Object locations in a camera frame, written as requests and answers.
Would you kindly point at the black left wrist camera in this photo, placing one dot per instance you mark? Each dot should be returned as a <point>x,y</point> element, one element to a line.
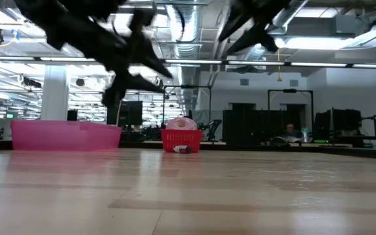
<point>140,26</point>

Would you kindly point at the silver spiral air duct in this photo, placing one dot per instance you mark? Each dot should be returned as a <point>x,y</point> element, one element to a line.
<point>188,49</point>
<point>292,9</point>

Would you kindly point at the black domed object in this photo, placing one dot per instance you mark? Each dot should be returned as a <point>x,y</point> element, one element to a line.
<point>279,141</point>

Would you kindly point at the overhead light bar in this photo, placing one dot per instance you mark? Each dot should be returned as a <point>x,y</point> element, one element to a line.
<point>207,61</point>

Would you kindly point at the person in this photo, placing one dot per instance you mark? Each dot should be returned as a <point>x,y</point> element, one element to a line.
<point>290,130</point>

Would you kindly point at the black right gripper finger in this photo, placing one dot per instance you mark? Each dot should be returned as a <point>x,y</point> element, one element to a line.
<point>238,26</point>
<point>260,37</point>

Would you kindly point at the black computer monitor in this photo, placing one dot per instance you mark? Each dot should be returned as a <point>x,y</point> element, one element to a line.
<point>338,122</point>
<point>126,114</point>

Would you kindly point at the red plastic mesh basket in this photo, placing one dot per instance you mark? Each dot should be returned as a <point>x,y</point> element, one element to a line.
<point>181,138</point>

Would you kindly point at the black office chair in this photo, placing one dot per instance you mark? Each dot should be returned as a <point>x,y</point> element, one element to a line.
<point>214,125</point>

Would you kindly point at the pink icing toy donut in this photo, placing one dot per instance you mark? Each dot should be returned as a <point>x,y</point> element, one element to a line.
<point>175,124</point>

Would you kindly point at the black partition screen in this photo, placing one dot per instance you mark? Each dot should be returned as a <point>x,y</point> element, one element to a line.
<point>250,127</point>

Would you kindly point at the clear water bottle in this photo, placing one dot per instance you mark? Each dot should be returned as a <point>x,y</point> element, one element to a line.
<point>305,135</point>

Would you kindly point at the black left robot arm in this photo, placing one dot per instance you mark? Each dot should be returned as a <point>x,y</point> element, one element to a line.
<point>60,23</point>

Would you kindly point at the black metal rig frame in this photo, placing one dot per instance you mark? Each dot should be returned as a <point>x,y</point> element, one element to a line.
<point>188,87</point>
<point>289,90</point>

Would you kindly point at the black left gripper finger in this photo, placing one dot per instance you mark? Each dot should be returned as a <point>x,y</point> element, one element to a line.
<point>126,85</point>
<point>152,62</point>

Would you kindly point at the pink plastic bin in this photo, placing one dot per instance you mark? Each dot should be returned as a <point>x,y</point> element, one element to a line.
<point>64,137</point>

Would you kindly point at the small black speaker box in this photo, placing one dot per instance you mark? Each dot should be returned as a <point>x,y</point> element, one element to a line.
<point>72,115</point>

